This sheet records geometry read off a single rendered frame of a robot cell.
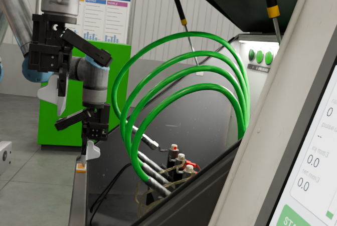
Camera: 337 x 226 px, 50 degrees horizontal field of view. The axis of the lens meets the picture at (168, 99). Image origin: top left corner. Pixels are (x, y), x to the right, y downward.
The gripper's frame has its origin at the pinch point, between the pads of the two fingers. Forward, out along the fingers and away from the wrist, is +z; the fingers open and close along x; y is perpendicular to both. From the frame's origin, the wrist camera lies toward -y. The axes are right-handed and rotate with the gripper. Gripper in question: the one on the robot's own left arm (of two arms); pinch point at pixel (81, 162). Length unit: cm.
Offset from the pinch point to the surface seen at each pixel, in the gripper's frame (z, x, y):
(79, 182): 2.5, -9.8, -0.2
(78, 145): 88, 302, -4
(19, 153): 97, 292, -66
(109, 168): 5.1, 9.1, 9.7
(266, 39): -45, -16, 49
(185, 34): -44, -23, 23
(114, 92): -26.9, -22.6, 6.3
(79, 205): 2.6, -24.7, 0.2
